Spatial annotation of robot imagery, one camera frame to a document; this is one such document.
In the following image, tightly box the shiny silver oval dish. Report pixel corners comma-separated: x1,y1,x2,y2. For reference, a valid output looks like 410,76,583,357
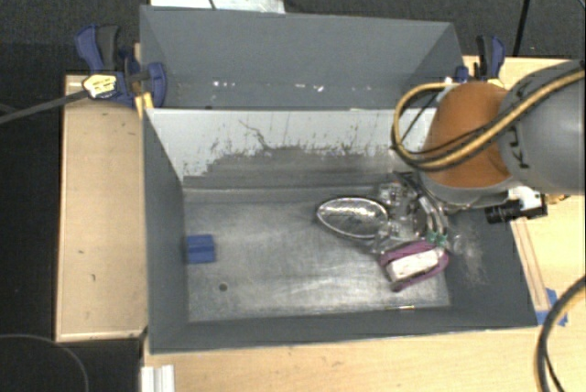
316,196,390,240

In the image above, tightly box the black cylinder on white bracket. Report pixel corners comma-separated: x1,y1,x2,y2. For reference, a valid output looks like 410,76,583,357
484,185,548,225

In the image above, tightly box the purple and white brush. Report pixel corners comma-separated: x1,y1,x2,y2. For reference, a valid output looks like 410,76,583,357
378,241,450,293

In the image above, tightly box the pale wood board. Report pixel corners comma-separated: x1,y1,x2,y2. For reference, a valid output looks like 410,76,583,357
55,75,149,343

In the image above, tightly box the grey metal bin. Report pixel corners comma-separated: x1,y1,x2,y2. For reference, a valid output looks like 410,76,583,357
137,5,539,355

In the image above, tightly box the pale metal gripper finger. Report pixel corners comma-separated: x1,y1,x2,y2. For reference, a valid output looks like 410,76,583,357
377,216,406,240
371,236,400,256

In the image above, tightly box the blue sponge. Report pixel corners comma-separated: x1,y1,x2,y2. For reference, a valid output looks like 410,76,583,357
184,234,217,265

